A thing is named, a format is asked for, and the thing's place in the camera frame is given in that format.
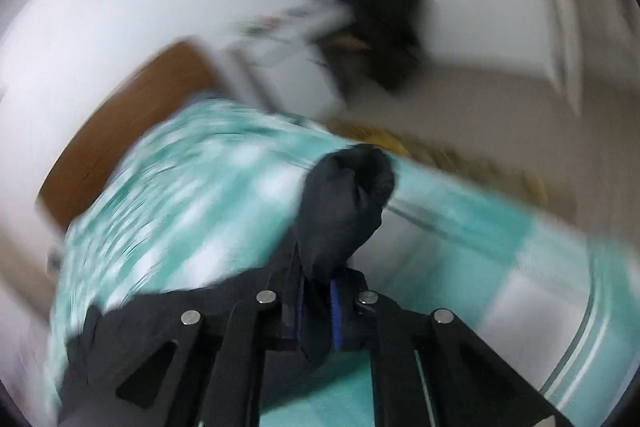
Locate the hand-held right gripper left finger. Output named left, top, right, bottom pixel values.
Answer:
left=116, top=252, right=306, bottom=427

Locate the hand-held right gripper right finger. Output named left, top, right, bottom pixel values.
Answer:
left=330, top=269, right=576, bottom=427

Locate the black puffer jacket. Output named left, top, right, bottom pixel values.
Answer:
left=57, top=144, right=396, bottom=427

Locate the green plaid bed sheet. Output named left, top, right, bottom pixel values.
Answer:
left=47, top=99, right=640, bottom=427

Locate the yellow patterned rug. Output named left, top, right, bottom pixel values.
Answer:
left=325, top=119, right=551, bottom=208

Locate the wooden headboard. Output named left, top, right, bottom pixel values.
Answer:
left=37, top=42, right=223, bottom=228

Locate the white desk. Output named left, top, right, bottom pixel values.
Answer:
left=225, top=0, right=351, bottom=118

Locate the black hanging coat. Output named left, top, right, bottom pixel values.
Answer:
left=310, top=0, right=436, bottom=100

